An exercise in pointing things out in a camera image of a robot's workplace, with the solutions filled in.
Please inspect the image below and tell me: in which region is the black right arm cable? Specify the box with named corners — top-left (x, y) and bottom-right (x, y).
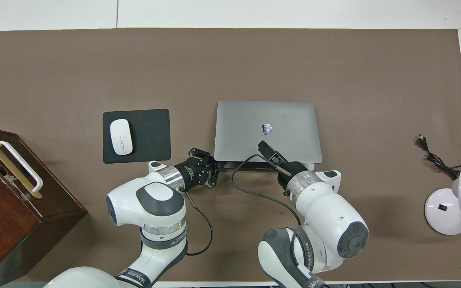
top-left (230, 154), bottom-right (302, 225)

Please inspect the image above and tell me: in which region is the black mouse pad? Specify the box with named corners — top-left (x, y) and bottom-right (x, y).
top-left (102, 108), bottom-right (172, 164)

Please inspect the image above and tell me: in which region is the dark brown wooden box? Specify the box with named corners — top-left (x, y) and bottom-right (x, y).
top-left (0, 125), bottom-right (89, 287)

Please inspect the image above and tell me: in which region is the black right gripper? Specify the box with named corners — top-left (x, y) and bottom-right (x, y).
top-left (257, 140), bottom-right (312, 189)

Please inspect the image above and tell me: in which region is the black lamp power cable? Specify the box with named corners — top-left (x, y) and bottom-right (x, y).
top-left (418, 135), bottom-right (461, 180)

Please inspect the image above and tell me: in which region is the white box handle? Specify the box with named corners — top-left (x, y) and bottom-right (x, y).
top-left (0, 141), bottom-right (44, 194)

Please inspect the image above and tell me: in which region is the gold plate on box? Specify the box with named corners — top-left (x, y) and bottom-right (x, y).
top-left (0, 141), bottom-right (43, 200)

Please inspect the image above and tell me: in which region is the grey laptop with apple logo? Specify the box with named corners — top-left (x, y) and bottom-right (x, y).
top-left (214, 100), bottom-right (323, 172)

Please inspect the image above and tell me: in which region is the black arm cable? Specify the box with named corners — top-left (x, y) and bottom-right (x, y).
top-left (180, 188), bottom-right (214, 256)
top-left (230, 154), bottom-right (302, 225)

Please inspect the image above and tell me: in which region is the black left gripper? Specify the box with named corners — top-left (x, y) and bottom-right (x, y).
top-left (173, 147), bottom-right (220, 191)

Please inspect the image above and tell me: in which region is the white desk lamp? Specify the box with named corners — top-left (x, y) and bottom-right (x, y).
top-left (424, 165), bottom-right (461, 236)

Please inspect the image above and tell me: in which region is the brown table mat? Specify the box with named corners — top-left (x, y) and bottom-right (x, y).
top-left (0, 28), bottom-right (461, 283)

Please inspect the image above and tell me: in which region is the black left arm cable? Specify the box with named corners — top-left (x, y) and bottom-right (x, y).
top-left (180, 188), bottom-right (214, 256)

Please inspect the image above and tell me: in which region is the white computer mouse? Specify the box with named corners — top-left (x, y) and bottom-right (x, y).
top-left (110, 118), bottom-right (133, 156)

